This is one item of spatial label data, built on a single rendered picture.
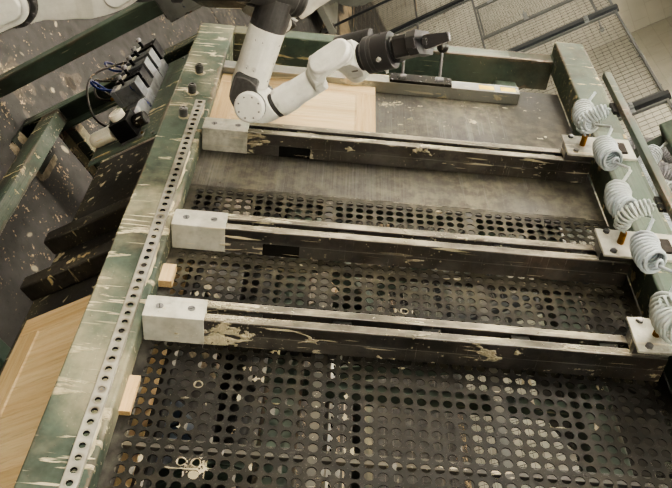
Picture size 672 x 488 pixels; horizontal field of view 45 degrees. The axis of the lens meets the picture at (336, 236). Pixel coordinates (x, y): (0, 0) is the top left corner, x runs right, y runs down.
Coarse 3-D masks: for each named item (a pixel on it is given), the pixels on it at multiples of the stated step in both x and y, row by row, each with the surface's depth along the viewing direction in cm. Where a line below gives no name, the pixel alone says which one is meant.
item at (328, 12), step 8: (336, 0) 747; (344, 0) 765; (352, 0) 765; (360, 0) 765; (368, 0) 765; (384, 0) 741; (320, 8) 743; (328, 8) 762; (336, 8) 793; (368, 8) 745; (320, 16) 748; (328, 16) 751; (336, 16) 782; (352, 16) 750; (328, 24) 753; (336, 24) 755; (320, 32) 762; (328, 32) 762; (336, 32) 758
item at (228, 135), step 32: (224, 128) 222; (256, 128) 226; (288, 128) 225; (320, 128) 227; (576, 128) 221; (352, 160) 227; (384, 160) 226; (416, 160) 226; (448, 160) 226; (480, 160) 225; (512, 160) 225; (544, 160) 224; (576, 160) 225
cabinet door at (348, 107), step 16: (224, 80) 255; (272, 80) 258; (288, 80) 259; (224, 96) 247; (320, 96) 253; (336, 96) 254; (352, 96) 255; (368, 96) 255; (224, 112) 240; (304, 112) 244; (320, 112) 245; (336, 112) 246; (352, 112) 247; (368, 112) 247; (336, 128) 238; (352, 128) 239; (368, 128) 239
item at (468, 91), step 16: (224, 64) 259; (336, 80) 259; (368, 80) 259; (384, 80) 260; (432, 96) 262; (448, 96) 262; (464, 96) 261; (480, 96) 261; (496, 96) 261; (512, 96) 261
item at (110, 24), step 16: (112, 16) 276; (128, 16) 271; (144, 16) 271; (96, 32) 275; (112, 32) 274; (64, 48) 279; (80, 48) 278; (32, 64) 283; (48, 64) 283; (64, 64) 282; (0, 80) 287; (16, 80) 287; (32, 80) 287; (0, 96) 291
